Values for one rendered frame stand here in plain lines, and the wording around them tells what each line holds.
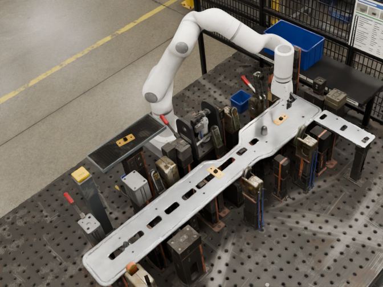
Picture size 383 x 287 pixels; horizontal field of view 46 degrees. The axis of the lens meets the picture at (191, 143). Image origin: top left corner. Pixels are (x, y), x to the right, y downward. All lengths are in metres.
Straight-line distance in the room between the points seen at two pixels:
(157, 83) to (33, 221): 0.99
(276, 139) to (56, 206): 1.23
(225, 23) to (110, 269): 1.12
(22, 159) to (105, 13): 2.21
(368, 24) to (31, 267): 2.05
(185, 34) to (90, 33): 3.20
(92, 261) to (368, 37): 1.71
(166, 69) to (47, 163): 1.88
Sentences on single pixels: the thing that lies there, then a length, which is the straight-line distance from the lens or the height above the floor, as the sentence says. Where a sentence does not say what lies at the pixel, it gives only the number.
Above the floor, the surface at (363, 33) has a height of 1.26.
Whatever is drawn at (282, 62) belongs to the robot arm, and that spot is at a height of 1.39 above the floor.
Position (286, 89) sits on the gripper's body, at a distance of 2.14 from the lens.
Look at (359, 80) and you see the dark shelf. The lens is 2.56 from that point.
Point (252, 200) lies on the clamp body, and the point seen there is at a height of 0.93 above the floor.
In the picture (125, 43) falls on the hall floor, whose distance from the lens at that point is 4.85.
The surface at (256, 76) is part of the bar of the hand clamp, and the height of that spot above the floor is 1.21.
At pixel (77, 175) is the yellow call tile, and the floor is 1.16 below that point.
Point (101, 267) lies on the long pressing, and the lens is 1.93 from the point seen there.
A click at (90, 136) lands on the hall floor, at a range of 3.89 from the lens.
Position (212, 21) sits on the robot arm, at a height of 1.58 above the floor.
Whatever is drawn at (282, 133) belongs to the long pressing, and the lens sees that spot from 2.26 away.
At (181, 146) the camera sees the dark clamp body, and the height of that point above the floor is 1.08.
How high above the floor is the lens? 2.63
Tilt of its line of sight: 47 degrees down
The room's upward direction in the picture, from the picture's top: 9 degrees counter-clockwise
